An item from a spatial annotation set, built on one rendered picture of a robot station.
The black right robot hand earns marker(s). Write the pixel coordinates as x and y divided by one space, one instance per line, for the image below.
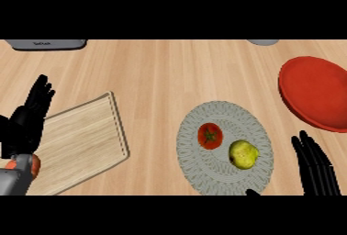
317 165

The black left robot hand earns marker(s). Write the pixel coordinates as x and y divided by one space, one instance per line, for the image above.
29 122

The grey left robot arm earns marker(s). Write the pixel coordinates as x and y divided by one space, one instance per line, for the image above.
16 176

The grey round woven placemat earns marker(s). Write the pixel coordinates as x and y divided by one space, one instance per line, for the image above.
218 171

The red bowl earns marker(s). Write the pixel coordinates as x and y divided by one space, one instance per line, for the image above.
317 91

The red tomato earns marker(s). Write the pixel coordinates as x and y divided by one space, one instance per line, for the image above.
211 136

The pale wooden cutting board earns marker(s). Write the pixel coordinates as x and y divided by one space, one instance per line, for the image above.
79 143

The yellow-green pear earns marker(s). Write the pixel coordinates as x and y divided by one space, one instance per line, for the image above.
243 154

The grey flat appliance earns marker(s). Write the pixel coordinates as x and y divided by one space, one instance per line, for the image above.
45 44

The grey round object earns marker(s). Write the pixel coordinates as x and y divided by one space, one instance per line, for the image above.
264 42

